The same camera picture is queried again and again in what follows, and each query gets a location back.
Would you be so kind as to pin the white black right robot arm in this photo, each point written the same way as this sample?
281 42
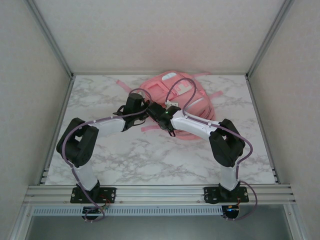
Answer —
192 122

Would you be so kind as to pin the aluminium side rail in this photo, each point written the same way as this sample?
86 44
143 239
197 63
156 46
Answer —
57 112
254 100

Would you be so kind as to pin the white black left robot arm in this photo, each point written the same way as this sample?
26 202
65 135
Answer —
110 125

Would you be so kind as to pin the aluminium rail behind table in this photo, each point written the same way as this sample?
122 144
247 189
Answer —
100 73

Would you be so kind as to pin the pink backpack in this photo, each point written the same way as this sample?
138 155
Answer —
200 105

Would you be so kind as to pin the aluminium table edge rail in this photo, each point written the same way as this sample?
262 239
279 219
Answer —
160 193

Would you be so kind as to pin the aluminium frame post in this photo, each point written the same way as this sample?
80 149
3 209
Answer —
269 37
51 37

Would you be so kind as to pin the small black circuit board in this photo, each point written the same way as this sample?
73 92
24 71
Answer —
92 211
231 211

